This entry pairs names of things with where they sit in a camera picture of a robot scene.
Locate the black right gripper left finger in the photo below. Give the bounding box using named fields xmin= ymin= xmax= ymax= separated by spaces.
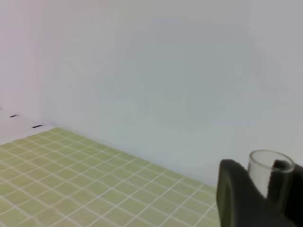
xmin=216 ymin=159 xmax=295 ymax=227

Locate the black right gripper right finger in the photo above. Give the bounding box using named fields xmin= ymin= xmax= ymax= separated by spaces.
xmin=267 ymin=160 xmax=303 ymax=227

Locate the clear glass test tube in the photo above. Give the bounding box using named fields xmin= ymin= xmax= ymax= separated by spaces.
xmin=248 ymin=149 xmax=295 ymax=200

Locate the green checkered tablecloth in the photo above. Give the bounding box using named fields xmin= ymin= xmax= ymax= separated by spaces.
xmin=0 ymin=128 xmax=220 ymax=227

